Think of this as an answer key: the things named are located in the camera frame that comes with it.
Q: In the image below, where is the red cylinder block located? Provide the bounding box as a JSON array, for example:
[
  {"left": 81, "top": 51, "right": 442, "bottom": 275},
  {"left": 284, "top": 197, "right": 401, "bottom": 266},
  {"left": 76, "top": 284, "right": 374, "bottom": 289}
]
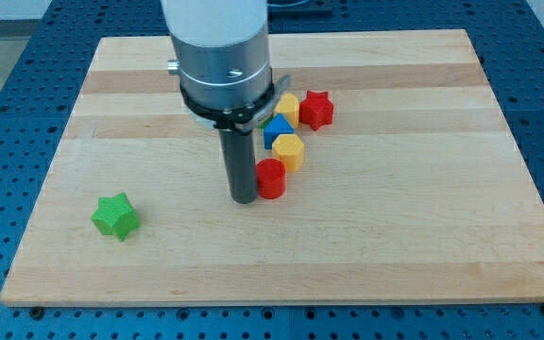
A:
[{"left": 256, "top": 159, "right": 286, "bottom": 199}]

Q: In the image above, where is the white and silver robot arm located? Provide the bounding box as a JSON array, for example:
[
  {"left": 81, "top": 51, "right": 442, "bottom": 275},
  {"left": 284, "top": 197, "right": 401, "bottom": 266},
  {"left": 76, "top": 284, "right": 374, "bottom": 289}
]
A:
[{"left": 161, "top": 0, "right": 291, "bottom": 134}]

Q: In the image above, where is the yellow hexagon block rear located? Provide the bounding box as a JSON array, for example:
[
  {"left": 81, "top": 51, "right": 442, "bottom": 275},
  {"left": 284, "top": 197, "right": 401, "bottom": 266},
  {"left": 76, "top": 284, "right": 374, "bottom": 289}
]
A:
[{"left": 273, "top": 93, "right": 299, "bottom": 128}]

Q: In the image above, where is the green block behind arm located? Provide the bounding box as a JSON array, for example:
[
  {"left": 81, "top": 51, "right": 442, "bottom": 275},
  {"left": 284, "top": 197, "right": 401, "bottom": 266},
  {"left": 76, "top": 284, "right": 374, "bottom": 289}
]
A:
[{"left": 258, "top": 116, "right": 273, "bottom": 129}]

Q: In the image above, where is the blue triangle block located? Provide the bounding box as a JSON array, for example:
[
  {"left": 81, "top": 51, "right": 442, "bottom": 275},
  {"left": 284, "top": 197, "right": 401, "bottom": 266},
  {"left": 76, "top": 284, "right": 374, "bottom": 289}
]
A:
[{"left": 263, "top": 113, "right": 295, "bottom": 149}]

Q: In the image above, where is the yellow hexagon block front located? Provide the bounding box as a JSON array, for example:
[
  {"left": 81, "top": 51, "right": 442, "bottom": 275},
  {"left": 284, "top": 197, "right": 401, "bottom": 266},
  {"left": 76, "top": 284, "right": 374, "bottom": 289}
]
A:
[{"left": 272, "top": 134, "right": 305, "bottom": 172}]

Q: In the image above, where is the light wooden board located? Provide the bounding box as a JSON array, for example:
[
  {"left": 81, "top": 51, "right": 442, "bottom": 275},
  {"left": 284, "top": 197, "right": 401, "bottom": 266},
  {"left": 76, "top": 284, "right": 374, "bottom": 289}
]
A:
[{"left": 0, "top": 29, "right": 544, "bottom": 307}]

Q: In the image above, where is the red star block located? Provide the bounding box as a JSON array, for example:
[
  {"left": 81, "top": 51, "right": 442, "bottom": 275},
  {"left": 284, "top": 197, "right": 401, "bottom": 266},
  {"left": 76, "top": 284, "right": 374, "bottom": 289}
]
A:
[{"left": 299, "top": 91, "right": 334, "bottom": 131}]

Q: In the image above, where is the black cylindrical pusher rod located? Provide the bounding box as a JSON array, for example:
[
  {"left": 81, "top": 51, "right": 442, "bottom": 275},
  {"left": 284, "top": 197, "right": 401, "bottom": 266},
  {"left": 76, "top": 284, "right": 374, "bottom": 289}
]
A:
[{"left": 219, "top": 130, "right": 258, "bottom": 204}]

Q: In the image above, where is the green star block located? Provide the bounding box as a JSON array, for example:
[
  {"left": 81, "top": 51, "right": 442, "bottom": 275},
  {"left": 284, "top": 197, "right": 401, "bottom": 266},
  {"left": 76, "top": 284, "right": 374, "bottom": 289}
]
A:
[{"left": 91, "top": 193, "right": 142, "bottom": 242}]

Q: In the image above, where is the yellow hexagon block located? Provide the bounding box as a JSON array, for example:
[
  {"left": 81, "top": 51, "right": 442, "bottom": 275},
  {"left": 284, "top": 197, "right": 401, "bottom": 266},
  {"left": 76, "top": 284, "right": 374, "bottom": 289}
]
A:
[
  {"left": 272, "top": 134, "right": 305, "bottom": 172},
  {"left": 273, "top": 93, "right": 299, "bottom": 128}
]

